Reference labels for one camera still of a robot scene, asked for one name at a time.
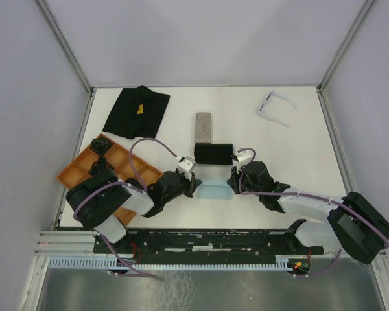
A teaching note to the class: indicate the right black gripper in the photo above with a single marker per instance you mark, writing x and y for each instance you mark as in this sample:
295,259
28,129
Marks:
233,179

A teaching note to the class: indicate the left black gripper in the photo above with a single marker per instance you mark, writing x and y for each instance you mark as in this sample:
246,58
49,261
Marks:
192,184

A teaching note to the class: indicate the blue cloth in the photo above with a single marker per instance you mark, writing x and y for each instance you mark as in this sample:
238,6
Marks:
215,189

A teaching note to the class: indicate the black rectangular case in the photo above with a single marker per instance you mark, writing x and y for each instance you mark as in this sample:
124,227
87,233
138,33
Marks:
213,154

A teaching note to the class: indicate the grey glasses case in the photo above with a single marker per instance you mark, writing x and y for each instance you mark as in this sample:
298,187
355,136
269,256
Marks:
203,128

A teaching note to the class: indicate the lavender sunglasses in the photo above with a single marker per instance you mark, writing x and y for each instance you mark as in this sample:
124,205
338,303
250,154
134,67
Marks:
272,108

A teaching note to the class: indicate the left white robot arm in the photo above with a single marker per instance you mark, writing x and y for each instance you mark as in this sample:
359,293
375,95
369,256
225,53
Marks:
95,200

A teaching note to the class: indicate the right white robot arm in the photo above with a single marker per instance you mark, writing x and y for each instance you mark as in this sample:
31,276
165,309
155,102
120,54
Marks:
350,223

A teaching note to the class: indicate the black item in tray middle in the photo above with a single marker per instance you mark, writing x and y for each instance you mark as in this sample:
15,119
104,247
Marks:
99,165

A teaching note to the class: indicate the black item in tray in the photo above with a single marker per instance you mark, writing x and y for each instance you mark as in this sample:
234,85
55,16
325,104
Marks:
99,165
100,145

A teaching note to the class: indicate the orange divided tray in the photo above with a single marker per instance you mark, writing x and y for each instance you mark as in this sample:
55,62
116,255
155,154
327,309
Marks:
117,156

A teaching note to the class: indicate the black item in tray rear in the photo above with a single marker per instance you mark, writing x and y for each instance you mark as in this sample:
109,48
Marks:
100,145

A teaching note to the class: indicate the black folded cloth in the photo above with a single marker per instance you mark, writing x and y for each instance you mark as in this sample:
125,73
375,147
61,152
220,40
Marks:
137,112

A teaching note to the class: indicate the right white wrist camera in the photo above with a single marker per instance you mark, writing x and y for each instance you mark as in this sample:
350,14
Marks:
243,156

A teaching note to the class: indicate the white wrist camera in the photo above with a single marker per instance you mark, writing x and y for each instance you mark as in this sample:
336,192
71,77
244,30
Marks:
186,166
243,156

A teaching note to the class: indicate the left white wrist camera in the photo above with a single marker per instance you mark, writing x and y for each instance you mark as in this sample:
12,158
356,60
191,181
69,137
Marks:
186,166

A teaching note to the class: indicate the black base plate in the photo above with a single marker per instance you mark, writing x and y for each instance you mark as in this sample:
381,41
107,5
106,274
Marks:
258,241

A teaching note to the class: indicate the white slotted cable duct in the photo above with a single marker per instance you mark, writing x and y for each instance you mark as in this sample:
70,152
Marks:
179,261

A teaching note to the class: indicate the right aluminium frame post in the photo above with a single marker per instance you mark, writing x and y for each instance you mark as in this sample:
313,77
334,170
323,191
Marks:
346,43

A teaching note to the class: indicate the aluminium frame post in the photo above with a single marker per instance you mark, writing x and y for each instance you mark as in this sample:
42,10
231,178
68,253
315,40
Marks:
346,43
46,12

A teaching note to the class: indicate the left aluminium frame post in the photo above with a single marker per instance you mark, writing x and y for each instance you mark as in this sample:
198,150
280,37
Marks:
46,12

